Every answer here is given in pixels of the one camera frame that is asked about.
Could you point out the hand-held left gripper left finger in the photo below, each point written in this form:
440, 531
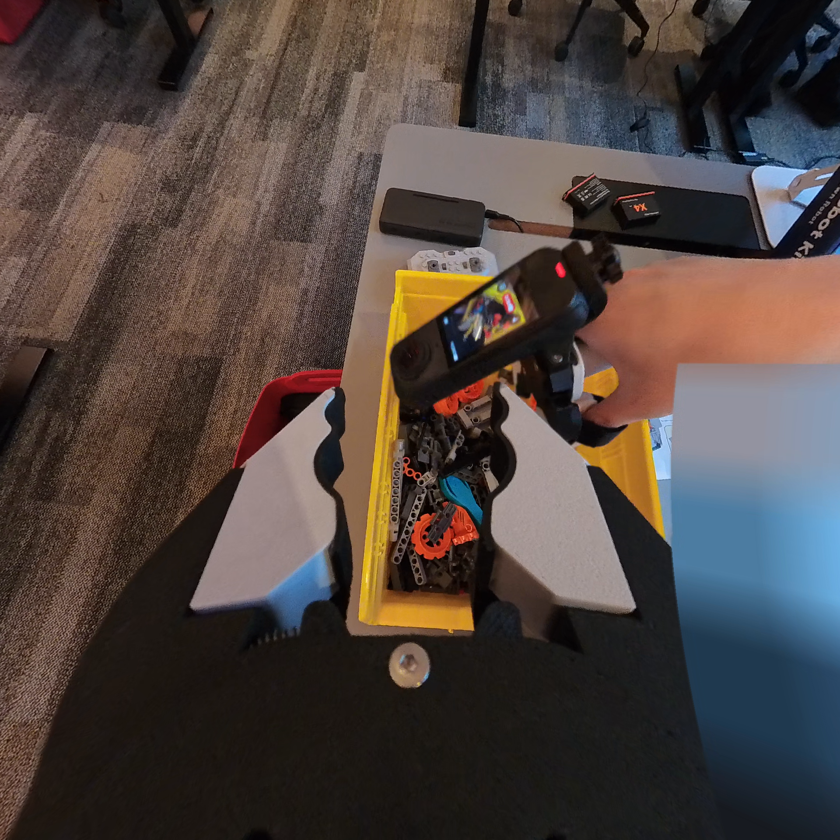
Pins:
269, 525

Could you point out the large orange gear wheel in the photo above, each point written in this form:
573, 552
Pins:
423, 541

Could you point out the white flat pad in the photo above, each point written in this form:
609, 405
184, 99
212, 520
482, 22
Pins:
771, 197

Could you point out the red plastic bin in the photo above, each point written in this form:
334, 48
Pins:
275, 387

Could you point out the black battery with grey label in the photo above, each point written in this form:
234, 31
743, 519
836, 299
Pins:
587, 193

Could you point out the orange spoked gear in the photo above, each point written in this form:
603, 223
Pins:
459, 398

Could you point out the black office chair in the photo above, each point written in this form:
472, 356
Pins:
635, 44

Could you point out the white control hub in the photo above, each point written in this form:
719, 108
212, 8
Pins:
446, 262

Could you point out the person's right hand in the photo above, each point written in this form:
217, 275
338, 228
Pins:
643, 328

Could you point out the pale desk with black legs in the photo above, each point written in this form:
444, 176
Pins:
184, 33

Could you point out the dark grey short beam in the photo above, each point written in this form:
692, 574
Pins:
445, 522

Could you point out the black charger box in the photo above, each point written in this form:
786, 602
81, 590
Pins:
433, 216

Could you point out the pile of small building parts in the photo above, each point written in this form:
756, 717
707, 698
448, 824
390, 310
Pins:
426, 453

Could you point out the long light grey holed beam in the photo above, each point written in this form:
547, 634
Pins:
396, 492

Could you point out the wooden desk with black legs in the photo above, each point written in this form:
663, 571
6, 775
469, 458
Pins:
474, 65

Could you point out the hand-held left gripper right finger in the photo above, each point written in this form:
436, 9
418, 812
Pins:
558, 525

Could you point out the blue plastic separator tool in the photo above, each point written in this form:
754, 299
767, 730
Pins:
459, 491

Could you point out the orange three-hole connector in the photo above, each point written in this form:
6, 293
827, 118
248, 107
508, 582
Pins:
420, 474

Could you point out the yellow plastic bin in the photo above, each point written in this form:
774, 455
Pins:
377, 525

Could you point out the black desk pad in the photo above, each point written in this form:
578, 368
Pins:
695, 213

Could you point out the blue cardboard kit box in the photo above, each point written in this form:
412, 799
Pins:
817, 229

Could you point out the red storage box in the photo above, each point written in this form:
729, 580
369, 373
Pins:
19, 16

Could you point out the black battery with orange mark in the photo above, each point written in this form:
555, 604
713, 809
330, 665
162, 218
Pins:
635, 210

